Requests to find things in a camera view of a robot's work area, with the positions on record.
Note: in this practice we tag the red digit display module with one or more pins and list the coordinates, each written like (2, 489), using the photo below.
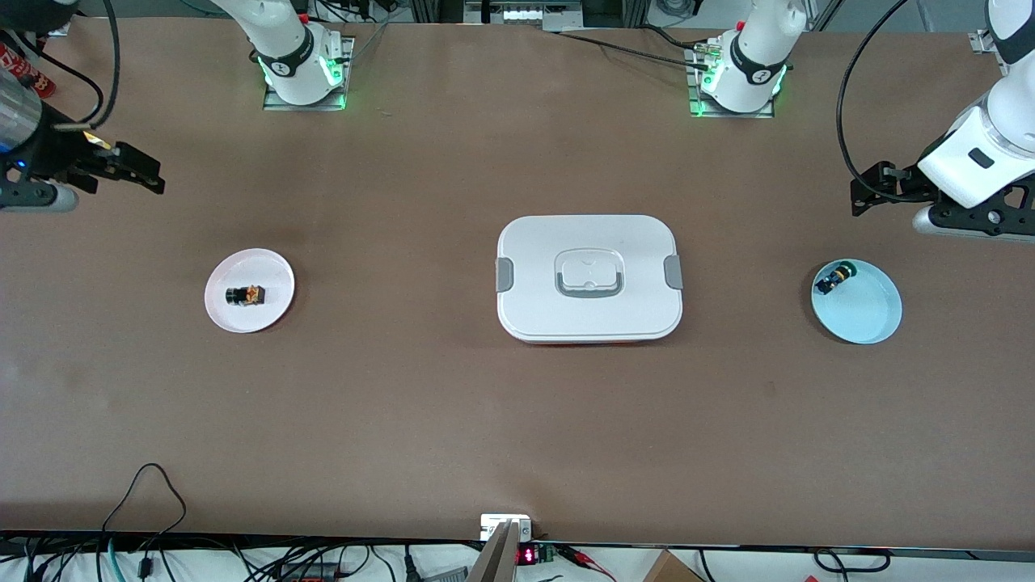
(527, 556)

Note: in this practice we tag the red can white print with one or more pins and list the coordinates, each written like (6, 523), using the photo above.
(24, 73)

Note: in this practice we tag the light blue round plate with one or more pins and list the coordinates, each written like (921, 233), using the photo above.
(865, 315)

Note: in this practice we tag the brown cardboard piece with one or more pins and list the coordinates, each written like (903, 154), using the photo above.
(671, 570)

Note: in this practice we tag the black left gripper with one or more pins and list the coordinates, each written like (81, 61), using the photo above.
(904, 184)

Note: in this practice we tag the grey box latch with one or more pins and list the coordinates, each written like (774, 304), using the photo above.
(673, 272)
(504, 275)

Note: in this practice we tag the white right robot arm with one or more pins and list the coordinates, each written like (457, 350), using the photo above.
(283, 32)

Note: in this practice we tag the white power strip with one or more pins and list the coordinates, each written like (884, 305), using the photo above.
(530, 14)

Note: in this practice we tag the green push button switch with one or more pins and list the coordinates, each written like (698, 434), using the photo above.
(833, 280)

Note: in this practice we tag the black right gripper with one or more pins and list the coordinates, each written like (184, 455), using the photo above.
(55, 151)

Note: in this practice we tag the pale pink round plate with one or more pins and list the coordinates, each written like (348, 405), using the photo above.
(242, 319)

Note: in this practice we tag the metal table corner bracket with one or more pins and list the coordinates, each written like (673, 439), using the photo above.
(981, 40)

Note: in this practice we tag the orange push button switch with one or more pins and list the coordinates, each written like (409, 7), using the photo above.
(245, 296)

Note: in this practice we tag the white lidded lunch box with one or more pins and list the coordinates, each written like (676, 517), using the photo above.
(590, 323)

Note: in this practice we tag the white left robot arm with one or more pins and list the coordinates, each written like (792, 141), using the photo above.
(760, 48)

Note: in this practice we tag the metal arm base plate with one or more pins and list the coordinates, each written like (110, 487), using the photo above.
(275, 101)
(703, 109)

